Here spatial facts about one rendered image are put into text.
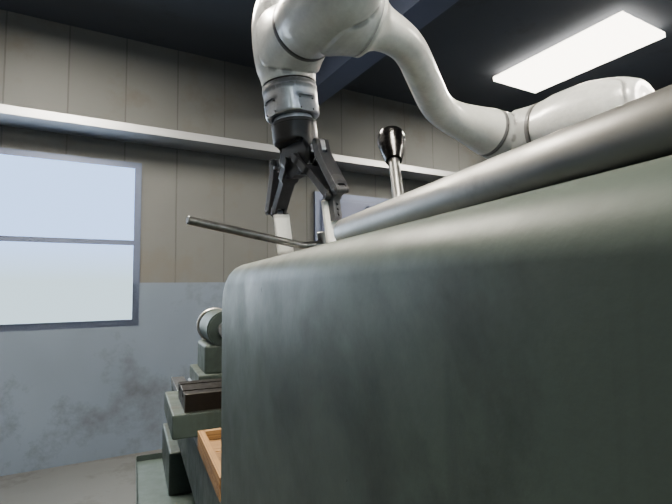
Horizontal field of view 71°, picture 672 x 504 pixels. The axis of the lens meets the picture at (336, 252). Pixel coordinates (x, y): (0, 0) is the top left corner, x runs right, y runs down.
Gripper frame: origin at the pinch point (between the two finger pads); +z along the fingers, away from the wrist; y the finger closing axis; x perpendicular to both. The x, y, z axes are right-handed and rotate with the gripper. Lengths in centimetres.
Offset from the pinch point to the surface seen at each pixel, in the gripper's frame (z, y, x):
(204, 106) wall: -149, -308, 137
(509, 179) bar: 2, 52, -29
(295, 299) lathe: 6.4, 34.9, -27.8
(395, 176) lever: -4.1, 28.9, -9.4
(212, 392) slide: 32, -53, 4
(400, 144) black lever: -7.8, 28.2, -7.1
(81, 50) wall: -186, -323, 47
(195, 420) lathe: 38, -53, -1
